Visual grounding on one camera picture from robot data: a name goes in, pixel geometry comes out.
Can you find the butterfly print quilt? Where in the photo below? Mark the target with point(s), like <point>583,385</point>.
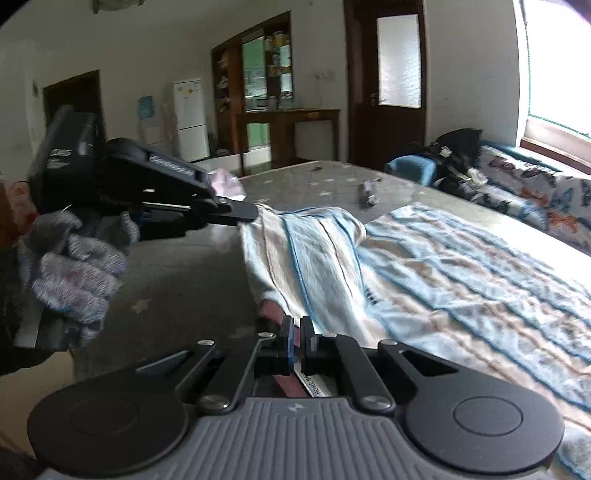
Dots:
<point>531,217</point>

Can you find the dark clothes pile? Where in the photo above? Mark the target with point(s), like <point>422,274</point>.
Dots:
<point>461,180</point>

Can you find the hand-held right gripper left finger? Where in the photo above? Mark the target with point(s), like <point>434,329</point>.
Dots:
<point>288,344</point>

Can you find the green framed window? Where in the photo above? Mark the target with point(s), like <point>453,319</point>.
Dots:
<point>558,60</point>

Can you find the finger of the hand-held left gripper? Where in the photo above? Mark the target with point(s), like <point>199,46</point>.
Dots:
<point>231,212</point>

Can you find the dark wooden console table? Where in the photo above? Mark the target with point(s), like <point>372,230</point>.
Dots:
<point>286,115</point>

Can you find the black pen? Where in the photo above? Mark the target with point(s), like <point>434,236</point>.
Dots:
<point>368,194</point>

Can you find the person's left hand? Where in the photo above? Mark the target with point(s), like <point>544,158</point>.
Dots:
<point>69,267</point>

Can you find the wooden display cabinet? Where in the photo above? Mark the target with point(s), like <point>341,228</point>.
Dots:
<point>231,69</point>

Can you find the dark open doorway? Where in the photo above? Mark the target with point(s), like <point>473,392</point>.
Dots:
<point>74,106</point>

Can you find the black backpack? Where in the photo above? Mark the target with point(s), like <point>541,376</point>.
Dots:
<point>443,147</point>

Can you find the blue wall poster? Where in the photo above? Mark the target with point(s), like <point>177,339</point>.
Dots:
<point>146,107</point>

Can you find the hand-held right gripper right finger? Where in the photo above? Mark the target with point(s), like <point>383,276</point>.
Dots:
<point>308,344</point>

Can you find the striped blue beige pants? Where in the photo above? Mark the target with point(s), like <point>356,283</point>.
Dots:
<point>438,277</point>

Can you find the dark wooden door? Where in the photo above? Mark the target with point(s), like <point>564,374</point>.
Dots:
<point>360,92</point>

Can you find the white refrigerator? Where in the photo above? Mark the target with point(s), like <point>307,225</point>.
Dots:
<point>191,120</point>

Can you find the white pink plastic bag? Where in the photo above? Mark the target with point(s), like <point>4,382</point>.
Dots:
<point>226,182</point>

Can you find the long butterfly print cushion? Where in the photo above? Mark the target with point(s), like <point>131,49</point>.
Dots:
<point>531,175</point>

